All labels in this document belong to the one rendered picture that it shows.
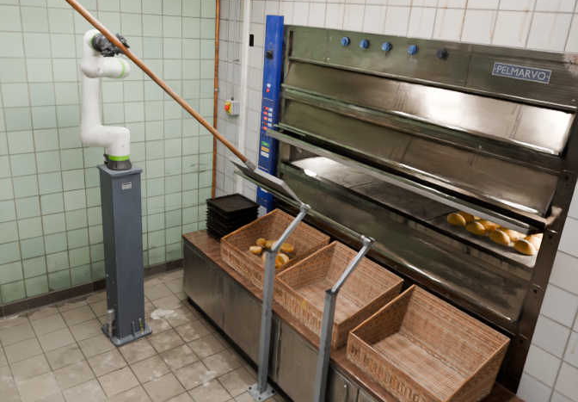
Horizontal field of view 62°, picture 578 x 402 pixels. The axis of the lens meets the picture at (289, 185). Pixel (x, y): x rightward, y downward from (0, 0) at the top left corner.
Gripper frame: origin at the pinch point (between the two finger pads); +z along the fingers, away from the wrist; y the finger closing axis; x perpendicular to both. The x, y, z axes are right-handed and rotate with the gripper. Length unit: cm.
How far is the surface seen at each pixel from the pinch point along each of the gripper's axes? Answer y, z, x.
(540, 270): -22, 151, -140
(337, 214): -8, 29, -154
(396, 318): 26, 94, -165
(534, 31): -94, 126, -77
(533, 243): -39, 137, -158
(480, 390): 34, 147, -162
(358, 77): -73, 31, -100
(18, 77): 35, -124, -6
